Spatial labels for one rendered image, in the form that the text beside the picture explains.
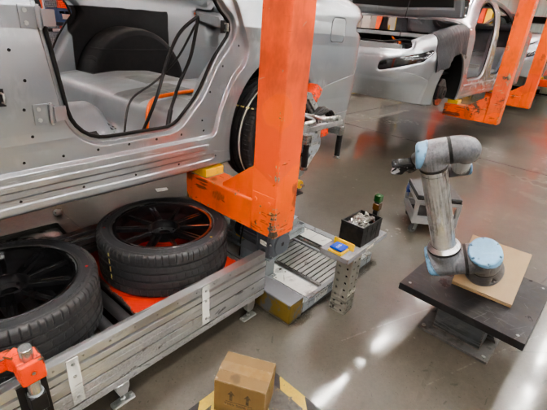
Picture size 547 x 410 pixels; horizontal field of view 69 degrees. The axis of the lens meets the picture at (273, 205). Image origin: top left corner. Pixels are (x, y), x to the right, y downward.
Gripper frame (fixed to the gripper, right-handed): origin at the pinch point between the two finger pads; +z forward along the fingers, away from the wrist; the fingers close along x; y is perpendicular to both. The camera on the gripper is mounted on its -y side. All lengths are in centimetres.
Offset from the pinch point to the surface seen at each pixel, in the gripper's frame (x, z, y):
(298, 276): -61, 38, -52
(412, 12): 277, 112, 173
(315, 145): 12, 2, -53
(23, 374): -99, -36, -185
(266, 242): -43, 22, -79
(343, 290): -73, 9, -40
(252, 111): 27, 0, -93
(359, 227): -43, -19, -44
